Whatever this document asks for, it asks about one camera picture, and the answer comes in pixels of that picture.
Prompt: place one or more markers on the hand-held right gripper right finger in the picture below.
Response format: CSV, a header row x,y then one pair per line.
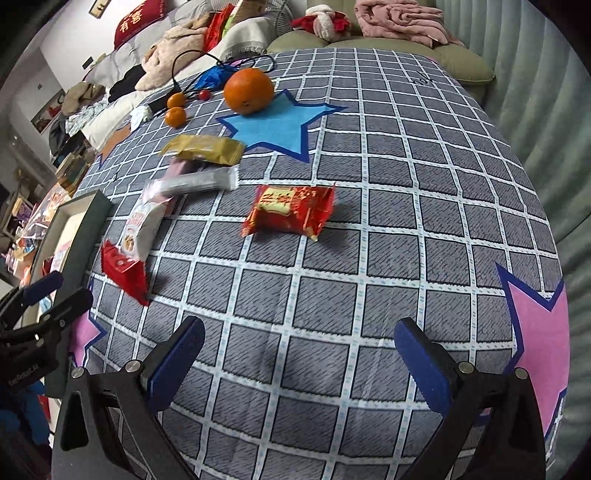
x,y
422,364

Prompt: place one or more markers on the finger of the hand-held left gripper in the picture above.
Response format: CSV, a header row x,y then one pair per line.
x,y
69,304
44,284

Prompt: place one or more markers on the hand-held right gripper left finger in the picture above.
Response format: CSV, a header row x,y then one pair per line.
x,y
173,364

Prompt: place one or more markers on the small red snack packet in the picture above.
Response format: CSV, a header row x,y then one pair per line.
x,y
127,274

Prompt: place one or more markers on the dark grey storage box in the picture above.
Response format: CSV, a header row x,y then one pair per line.
x,y
92,217

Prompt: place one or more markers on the white cookie packet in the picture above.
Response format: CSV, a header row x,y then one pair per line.
x,y
143,226

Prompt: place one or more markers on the pink snack packet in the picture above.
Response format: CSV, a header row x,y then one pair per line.
x,y
180,167

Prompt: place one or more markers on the silver snack packet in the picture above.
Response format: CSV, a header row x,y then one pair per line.
x,y
198,181

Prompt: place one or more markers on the large red snack packet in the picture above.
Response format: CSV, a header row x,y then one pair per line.
x,y
291,210

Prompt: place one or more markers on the gold snack packet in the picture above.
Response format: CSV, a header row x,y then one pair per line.
x,y
205,148

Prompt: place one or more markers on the person's left hand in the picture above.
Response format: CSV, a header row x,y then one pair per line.
x,y
23,415

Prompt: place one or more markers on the pile of colourful bags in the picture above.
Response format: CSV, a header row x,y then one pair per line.
x,y
27,221

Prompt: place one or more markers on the checked star tablecloth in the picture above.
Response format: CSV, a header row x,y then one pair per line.
x,y
369,300

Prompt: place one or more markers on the stack of books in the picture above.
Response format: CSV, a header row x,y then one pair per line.
x,y
69,168

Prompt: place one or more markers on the white pillow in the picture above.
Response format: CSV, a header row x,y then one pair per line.
x,y
106,124

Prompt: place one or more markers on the brown clothes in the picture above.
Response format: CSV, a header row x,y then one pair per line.
x,y
81,94

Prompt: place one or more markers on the white tissue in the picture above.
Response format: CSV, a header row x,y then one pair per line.
x,y
141,113

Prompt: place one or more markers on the small tangerine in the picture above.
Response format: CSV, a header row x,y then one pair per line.
x,y
176,99
174,117

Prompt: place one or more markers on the black power adapter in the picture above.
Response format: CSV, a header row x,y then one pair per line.
x,y
159,102

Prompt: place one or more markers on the black garment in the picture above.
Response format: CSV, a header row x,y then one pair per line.
x,y
124,83

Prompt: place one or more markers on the grey striped sofa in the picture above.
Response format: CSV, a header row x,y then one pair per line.
x,y
111,64

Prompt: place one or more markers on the cherry tomato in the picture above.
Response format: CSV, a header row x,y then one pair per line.
x,y
204,95

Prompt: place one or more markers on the beige plush garment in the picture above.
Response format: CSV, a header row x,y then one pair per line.
x,y
171,55

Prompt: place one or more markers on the blue plastic bag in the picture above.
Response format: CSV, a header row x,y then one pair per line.
x,y
212,76

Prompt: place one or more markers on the red embroidered cushion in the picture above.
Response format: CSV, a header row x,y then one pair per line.
x,y
136,21

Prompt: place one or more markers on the large orange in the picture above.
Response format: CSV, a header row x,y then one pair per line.
x,y
249,90

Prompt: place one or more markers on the green armchair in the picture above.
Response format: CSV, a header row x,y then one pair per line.
x,y
461,60

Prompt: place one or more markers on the red bag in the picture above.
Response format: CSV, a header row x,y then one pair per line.
x,y
217,25

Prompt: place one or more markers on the pale green curtain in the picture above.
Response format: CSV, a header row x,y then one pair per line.
x,y
531,69

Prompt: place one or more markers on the white cloth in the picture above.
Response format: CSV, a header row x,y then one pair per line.
x,y
244,39

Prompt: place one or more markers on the cardboard paper bag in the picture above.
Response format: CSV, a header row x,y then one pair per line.
x,y
251,7

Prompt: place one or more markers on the pink blanket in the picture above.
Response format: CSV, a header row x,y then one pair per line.
x,y
401,18

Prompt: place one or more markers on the red and white plush toy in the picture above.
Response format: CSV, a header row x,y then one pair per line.
x,y
323,21

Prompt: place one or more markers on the wall poster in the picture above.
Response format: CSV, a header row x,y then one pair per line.
x,y
46,110

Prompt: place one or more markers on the wall picture frame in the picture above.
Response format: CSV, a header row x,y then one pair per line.
x,y
99,7

